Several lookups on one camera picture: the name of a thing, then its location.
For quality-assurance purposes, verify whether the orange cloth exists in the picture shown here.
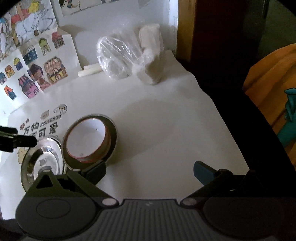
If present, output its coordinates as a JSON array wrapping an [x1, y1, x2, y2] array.
[[243, 44, 295, 165]]

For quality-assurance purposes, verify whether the steel plate with sticker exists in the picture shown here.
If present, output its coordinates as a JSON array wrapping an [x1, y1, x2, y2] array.
[[21, 136, 67, 192]]

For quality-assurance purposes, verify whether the white red-rimmed bowl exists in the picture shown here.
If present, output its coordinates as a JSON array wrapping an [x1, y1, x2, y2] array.
[[65, 118, 111, 164]]

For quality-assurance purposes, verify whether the girl with teddy drawing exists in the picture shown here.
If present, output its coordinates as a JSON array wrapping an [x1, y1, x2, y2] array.
[[59, 0, 116, 16]]

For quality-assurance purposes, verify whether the white printed table mat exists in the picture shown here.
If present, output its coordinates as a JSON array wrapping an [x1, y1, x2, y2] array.
[[0, 49, 250, 220]]

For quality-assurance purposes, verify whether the girl with fan drawing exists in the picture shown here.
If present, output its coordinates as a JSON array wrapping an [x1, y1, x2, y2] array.
[[1, 1, 58, 60]]

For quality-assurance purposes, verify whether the wooden frame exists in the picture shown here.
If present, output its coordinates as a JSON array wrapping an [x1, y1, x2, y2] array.
[[176, 0, 197, 62]]

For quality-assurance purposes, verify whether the deep steel bowl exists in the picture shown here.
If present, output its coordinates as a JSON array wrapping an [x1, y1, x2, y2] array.
[[62, 114, 117, 170]]

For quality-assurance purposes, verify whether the plastic bag of white rolls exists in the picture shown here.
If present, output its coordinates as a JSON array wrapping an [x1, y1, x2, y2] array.
[[96, 24, 166, 85]]

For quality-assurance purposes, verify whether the houses drawing paper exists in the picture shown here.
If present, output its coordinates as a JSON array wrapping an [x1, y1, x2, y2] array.
[[1, 28, 81, 113]]

